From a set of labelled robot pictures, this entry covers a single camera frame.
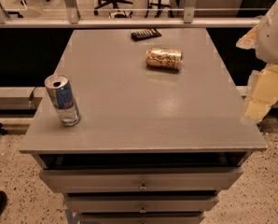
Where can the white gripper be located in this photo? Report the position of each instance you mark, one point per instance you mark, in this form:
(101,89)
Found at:
(273,37)

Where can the orange soda can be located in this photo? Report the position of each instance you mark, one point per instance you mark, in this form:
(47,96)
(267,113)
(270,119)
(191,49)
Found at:
(164,58)

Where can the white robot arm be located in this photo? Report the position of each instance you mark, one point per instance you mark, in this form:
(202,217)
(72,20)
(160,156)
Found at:
(262,86)

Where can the blue silver energy drink can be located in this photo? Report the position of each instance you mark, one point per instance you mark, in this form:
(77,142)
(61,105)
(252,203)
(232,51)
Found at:
(61,95)

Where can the black remote control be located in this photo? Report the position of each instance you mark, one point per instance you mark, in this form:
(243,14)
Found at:
(145,34)

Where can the grey drawer cabinet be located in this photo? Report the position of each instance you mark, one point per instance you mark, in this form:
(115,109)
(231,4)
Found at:
(136,116)

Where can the top grey drawer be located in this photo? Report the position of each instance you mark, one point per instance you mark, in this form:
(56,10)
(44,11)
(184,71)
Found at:
(134,180)

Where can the grey drawer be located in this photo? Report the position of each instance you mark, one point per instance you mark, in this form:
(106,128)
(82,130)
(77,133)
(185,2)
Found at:
(134,180)
(140,203)
(151,218)

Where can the bottom grey drawer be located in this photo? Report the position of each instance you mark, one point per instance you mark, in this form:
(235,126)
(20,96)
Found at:
(151,218)

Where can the middle grey drawer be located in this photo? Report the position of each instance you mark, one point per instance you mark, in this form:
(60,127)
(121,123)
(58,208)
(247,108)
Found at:
(140,203)

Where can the metal railing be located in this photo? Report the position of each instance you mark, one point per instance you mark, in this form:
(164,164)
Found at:
(71,17)

